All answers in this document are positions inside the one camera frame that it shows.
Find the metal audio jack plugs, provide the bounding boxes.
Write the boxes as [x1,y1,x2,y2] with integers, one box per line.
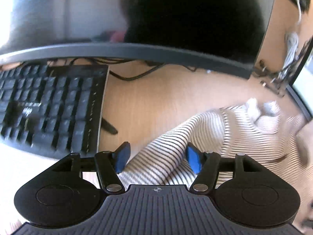
[254,60,287,96]

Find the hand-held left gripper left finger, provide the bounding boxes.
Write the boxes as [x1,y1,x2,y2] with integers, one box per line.
[52,141,131,194]

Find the black mechanical keyboard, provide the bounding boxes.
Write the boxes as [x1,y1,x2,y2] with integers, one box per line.
[0,64,110,161]

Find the black strap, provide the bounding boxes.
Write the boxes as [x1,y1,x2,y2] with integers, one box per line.
[101,117,118,135]

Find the white cable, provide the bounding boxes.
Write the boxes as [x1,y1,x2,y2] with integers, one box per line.
[281,0,304,76]

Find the striped beige garment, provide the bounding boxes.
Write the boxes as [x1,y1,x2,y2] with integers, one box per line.
[119,98,310,196]

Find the curved black computer monitor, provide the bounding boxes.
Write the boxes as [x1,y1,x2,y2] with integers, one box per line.
[0,0,278,79]

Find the black desk rail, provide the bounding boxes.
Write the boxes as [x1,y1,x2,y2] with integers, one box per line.
[285,38,313,124]

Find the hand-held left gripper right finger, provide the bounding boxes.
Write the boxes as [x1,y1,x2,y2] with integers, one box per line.
[185,142,264,193]

